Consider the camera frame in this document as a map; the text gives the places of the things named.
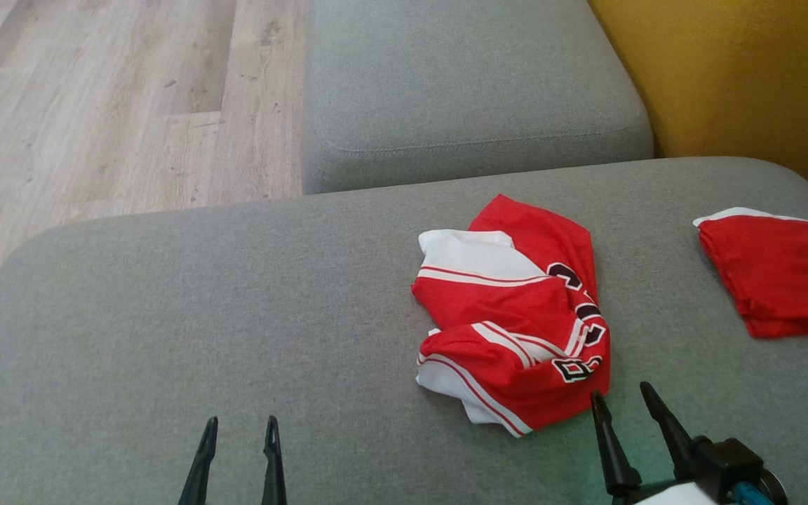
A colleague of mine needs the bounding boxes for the red garment with white band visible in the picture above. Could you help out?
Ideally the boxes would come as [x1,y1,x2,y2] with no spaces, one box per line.
[693,207,808,340]

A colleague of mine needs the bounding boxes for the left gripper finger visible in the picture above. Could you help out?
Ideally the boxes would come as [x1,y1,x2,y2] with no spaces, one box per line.
[262,415,288,505]
[178,417,219,505]

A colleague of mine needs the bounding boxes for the grey sofa seat cushion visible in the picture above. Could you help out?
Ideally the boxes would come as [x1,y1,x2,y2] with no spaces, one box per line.
[0,156,808,505]

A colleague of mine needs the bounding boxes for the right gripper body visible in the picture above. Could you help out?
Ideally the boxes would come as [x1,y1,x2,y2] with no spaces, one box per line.
[611,436,769,505]

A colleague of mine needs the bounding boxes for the grey sofa ottoman cushion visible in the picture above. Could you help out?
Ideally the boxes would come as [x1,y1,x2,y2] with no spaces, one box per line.
[301,0,655,196]

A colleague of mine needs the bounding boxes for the red white striped jersey shorts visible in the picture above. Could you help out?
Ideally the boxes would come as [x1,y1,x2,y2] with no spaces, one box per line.
[411,194,612,438]

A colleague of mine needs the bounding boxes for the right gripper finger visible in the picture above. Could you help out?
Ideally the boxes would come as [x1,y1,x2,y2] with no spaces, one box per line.
[590,391,642,497]
[640,382,696,481]

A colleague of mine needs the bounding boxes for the yellow cushion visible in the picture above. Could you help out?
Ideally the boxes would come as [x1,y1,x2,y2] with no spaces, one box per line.
[588,0,808,197]

